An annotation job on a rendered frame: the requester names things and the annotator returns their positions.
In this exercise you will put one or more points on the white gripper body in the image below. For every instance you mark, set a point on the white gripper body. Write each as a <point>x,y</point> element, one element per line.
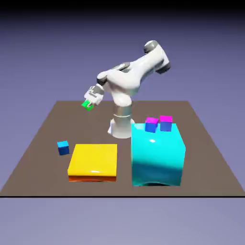
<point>92,96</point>

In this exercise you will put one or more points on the large yellow box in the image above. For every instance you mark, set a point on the large yellow box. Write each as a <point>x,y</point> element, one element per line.
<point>93,159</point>

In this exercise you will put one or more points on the small magenta cube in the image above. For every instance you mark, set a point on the small magenta cube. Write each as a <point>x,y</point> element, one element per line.
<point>151,124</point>
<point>166,123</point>

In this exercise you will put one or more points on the small blue cube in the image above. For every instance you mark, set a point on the small blue cube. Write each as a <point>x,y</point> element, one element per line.
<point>63,147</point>

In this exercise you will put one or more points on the small green cube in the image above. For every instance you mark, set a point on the small green cube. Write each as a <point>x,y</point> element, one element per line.
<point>86,105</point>

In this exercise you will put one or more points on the large cyan box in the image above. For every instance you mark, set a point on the large cyan box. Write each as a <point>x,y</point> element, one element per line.
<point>157,155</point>

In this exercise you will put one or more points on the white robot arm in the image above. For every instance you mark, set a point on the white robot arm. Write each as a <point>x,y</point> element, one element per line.
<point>126,78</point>

